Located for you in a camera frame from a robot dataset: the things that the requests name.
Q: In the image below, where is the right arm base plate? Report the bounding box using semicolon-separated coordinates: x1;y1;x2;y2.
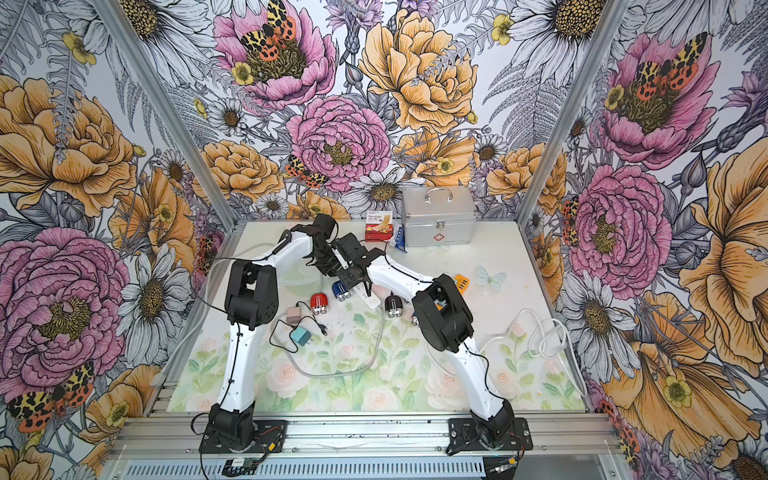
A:
446;417;534;456

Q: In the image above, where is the blue white packet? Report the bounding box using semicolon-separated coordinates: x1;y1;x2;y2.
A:
393;225;407;253

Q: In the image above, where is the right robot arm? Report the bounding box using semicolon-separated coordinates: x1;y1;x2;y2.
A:
330;234;515;449

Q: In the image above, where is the black usb cable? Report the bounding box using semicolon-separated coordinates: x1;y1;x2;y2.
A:
296;301;328;337
268;317;301;355

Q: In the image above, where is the silver metal case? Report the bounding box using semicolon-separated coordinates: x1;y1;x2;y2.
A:
403;186;476;248

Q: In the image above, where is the blue electric shaver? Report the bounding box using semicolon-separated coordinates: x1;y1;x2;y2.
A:
332;280;353;302

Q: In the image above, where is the red electric shaver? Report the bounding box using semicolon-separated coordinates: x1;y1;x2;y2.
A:
310;292;329;315

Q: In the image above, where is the pink usb charger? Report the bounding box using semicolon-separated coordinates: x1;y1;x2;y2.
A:
285;306;303;326

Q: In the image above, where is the red cardboard box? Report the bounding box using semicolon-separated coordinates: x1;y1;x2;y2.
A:
364;210;394;242

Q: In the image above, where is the aluminium front rail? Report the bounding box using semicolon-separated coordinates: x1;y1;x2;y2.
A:
108;411;620;460

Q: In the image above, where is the white power strip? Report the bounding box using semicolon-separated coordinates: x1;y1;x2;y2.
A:
353;283;381;310

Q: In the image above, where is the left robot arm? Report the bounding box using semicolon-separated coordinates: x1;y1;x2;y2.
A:
201;214;338;453

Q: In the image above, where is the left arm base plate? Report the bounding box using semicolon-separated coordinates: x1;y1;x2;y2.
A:
198;420;288;454

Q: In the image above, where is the teal usb charger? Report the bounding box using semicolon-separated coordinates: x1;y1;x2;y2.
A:
290;326;312;346

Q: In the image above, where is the orange power strip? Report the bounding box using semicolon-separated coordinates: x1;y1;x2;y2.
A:
453;274;470;295

